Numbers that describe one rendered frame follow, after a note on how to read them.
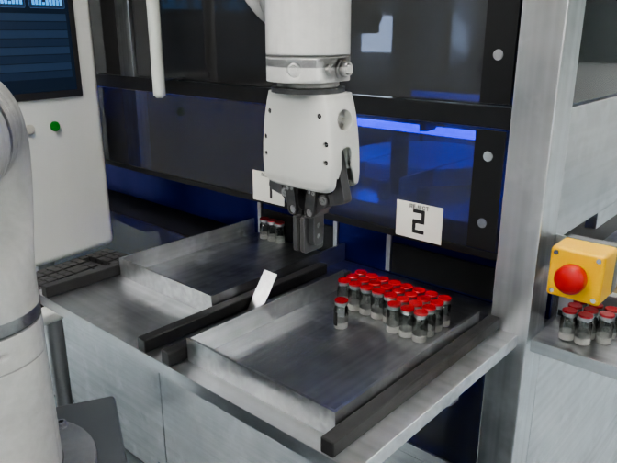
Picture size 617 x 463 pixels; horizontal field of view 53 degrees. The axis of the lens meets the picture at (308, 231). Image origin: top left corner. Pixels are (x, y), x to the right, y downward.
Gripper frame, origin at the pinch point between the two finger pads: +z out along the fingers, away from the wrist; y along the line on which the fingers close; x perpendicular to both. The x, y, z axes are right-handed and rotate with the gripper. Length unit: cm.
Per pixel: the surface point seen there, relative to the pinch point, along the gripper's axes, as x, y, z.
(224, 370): 2.6, 12.3, 20.9
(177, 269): -17, 48, 22
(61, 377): -16, 101, 66
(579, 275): -31.8, -19.2, 9.7
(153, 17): -28, 65, -23
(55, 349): -15, 101, 58
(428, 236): -34.6, 5.2, 10.5
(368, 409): -2.2, -7.2, 20.4
